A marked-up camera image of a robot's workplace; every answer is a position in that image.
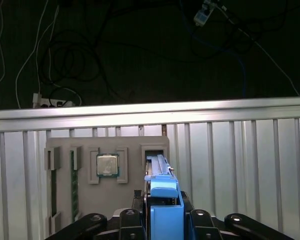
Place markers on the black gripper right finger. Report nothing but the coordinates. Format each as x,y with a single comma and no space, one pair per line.
202,225

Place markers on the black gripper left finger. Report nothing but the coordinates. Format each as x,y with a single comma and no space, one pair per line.
130,225

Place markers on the hard disk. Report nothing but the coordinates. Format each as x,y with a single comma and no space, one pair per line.
165,220

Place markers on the grey parts rack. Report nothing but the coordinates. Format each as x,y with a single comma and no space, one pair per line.
132,162

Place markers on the silver CPU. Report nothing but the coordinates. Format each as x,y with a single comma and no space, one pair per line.
107,165

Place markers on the green RAM stick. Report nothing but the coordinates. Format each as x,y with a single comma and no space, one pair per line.
74,185

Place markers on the white power strip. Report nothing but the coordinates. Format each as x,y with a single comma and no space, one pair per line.
52,102

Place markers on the white blue adapter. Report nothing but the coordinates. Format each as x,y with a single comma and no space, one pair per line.
201,16

